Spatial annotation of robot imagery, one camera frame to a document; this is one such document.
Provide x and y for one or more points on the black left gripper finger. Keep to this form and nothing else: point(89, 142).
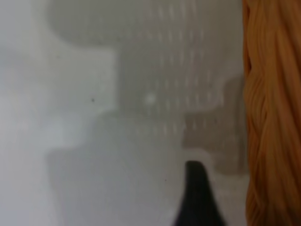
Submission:
point(197, 200)

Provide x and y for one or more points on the light brown wicker basket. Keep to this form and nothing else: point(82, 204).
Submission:
point(275, 117)

